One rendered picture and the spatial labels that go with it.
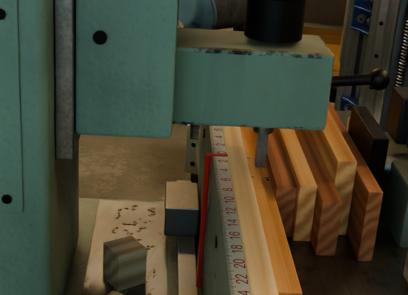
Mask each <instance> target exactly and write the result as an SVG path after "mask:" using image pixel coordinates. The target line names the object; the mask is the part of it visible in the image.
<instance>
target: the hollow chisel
mask: <svg viewBox="0 0 408 295"><path fill-rule="evenodd" d="M267 144H268V134H258V133H257V144H256V156H255V162H254V164H255V167H256V168H265V162H266V156H267Z"/></svg>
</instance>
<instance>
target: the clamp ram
mask: <svg viewBox="0 0 408 295"><path fill-rule="evenodd" d="M348 133H349V135H350V137H351V138H352V140H353V142H354V144H355V145H356V147H357V148H358V151H359V152H360V154H361V155H362V157H363V159H364V161H365V162H366V164H367V166H368V167H369V169H370V171H371V173H372V174H373V176H374V178H375V180H376V181H377V183H378V184H379V187H380V188H381V187H382V183H383V179H384V178H388V177H389V175H390V170H391V164H392V161H393V160H408V154H398V153H387V151H388V147H389V138H388V137H387V135H386V134H385V133H384V131H383V130H382V129H381V127H380V126H379V124H378V123H377V122H376V120H375V119H374V117H373V116H372V114H371V113H370V112H369V110H368V108H367V107H366V106H352V109H351V114H350V122H349V127H348Z"/></svg>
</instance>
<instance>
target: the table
mask: <svg viewBox="0 0 408 295"><path fill-rule="evenodd" d="M336 113H337V114H338V116H339V118H340V120H341V121H342V123H343V125H344V127H345V128H346V130H347V124H348V119H349V117H350V114H351V111H343V110H336ZM195 148H196V156H197V172H198V179H199V195H200V210H201V208H202V191H203V174H204V159H203V147H202V135H201V129H200V139H199V140H195ZM287 240H288V244H289V247H290V251H291V255H292V258H293V262H294V265H295V268H296V272H297V276H298V279H299V283H300V286H301V290H302V295H408V283H407V281H406V279H405V278H404V276H403V272H404V266H405V262H406V256H407V250H408V248H402V247H399V246H398V245H397V243H396V241H395V239H394V238H393V236H392V234H391V232H390V230H389V229H388V227H387V225H386V223H385V221H384V219H383V217H382V216H381V214H379V221H378V228H377V232H376V239H375V246H374V250H373V257H372V261H358V260H357V258H356V256H355V253H354V251H353V248H352V246H351V244H350V242H349V239H348V237H347V235H338V241H337V245H336V253H335V256H320V255H315V252H314V249H313V246H312V244H311V241H294V240H293V238H292V236H291V237H287ZM204 257H205V273H206V288H207V295H217V287H216V275H215V269H214V257H213V245H212V238H211V226H210V219H209V208H208V202H207V210H206V226H205V242H204Z"/></svg>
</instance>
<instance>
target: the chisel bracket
mask: <svg viewBox="0 0 408 295"><path fill-rule="evenodd" d="M334 61H335V57H334V54H332V52H331V50H330V49H329V48H328V47H327V45H326V43H325V42H324V41H323V40H322V38H321V37H320V36H318V35H302V39H301V40H300V41H298V42H293V43H283V44H281V43H270V42H262V41H256V40H253V39H250V38H248V37H246V36H245V35H244V32H243V31H231V30H208V29H186V28H178V32H177V56H176V68H175V91H174V113H173V124H196V125H210V126H236V127H253V131H255V132H256V133H258V134H271V133H273V131H274V128H276V129H302V130H316V131H321V130H324V129H325V126H326V121H327V112H328V103H329V98H330V89H331V84H332V75H333V66H334Z"/></svg>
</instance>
